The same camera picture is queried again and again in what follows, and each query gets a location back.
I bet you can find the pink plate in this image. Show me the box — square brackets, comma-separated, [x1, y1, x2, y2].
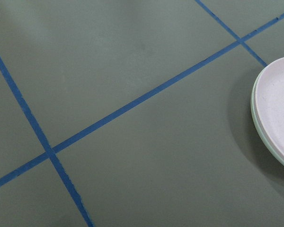
[255, 57, 284, 157]

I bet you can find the cream plate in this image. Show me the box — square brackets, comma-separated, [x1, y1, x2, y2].
[250, 70, 284, 166]

